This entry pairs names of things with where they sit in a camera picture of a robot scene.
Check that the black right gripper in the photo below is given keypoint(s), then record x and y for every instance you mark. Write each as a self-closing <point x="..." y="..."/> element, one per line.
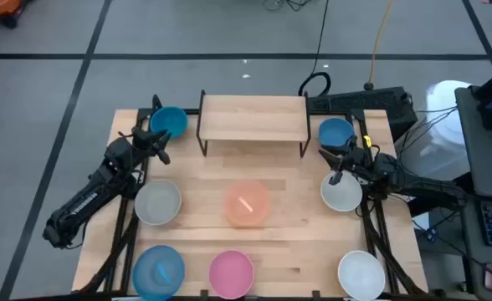
<point x="357" y="161"/>

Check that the black aluminium table frame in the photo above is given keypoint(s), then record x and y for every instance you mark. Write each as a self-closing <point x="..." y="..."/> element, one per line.
<point x="192" y="111"/>

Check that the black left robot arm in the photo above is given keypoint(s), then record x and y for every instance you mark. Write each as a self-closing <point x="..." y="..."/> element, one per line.
<point x="87" y="196"/>

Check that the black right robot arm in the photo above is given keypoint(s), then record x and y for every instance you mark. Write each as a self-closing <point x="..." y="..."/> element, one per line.
<point x="417" y="184"/>

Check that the teal bowl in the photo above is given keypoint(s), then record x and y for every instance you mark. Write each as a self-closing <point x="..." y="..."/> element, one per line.
<point x="168" y="120"/>

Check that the grey bowl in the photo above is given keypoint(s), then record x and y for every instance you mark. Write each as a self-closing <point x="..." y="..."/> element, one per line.
<point x="158" y="202"/>

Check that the white bowl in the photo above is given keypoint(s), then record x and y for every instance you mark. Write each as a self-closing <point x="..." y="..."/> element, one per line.
<point x="361" y="276"/>

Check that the off-white bowl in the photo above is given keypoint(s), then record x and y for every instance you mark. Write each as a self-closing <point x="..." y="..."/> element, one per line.
<point x="344" y="194"/>

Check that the yellow tape tag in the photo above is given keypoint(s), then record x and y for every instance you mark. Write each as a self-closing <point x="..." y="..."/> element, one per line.
<point x="367" y="141"/>

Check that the translucent orange bowl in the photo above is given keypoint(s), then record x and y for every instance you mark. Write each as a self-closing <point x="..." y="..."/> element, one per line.
<point x="247" y="203"/>

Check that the translucent light blue bowl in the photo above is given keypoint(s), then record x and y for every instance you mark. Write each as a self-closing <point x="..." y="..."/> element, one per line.
<point x="158" y="271"/>

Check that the dark blue bowl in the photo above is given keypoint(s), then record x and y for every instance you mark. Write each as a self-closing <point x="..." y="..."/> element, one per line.
<point x="335" y="130"/>

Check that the pink bowl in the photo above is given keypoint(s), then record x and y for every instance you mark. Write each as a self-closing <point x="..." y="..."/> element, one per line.
<point x="231" y="273"/>

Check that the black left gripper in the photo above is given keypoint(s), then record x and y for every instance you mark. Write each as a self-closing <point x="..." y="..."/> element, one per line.
<point x="147" y="143"/>

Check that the wooden shelf with black legs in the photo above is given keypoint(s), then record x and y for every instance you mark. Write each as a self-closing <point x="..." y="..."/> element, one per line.
<point x="254" y="117"/>

